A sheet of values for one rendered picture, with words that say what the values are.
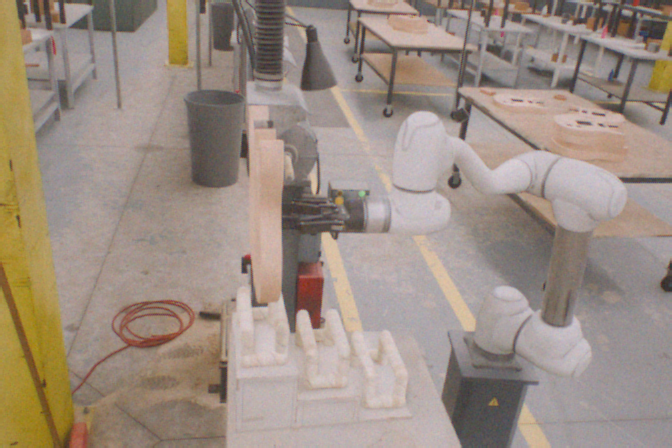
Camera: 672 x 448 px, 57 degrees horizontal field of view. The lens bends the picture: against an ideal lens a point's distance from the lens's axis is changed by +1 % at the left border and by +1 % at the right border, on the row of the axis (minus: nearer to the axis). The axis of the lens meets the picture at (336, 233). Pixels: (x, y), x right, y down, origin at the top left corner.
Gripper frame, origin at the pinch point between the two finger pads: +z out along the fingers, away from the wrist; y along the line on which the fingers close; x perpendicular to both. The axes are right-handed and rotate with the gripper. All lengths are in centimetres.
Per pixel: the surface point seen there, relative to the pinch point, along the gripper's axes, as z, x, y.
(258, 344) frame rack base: 3.3, -35.6, -0.9
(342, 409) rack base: -17, -48, -13
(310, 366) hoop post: -8.7, -36.5, -9.6
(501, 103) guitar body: -209, -55, 307
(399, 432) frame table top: -31, -53, -17
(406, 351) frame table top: -43, -53, 14
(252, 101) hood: 0, 7, 72
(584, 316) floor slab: -215, -148, 155
